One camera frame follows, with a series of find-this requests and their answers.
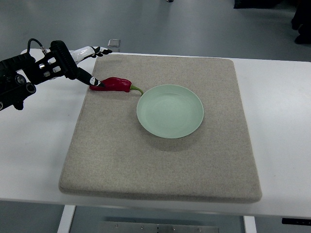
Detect red pepper with green stem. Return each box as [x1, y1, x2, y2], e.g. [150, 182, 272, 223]
[89, 77, 144, 95]

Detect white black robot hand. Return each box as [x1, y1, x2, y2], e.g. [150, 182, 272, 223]
[70, 46, 112, 86]

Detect clear plastic box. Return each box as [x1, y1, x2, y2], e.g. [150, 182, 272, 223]
[107, 39, 121, 52]

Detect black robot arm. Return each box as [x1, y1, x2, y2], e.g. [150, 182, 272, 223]
[0, 39, 80, 110]

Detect black label strip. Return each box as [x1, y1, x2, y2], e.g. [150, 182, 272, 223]
[282, 218, 311, 226]

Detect white table leg left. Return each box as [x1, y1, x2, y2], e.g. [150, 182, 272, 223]
[57, 205, 76, 233]

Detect person's dark shoes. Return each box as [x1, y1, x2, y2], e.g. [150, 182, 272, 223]
[291, 0, 311, 44]

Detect white table leg right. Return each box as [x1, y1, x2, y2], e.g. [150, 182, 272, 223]
[243, 216, 257, 233]

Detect white table leg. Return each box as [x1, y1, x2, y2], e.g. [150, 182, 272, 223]
[243, 216, 257, 233]
[57, 205, 76, 233]

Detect light green plate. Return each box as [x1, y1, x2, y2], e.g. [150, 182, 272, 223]
[136, 84, 204, 139]

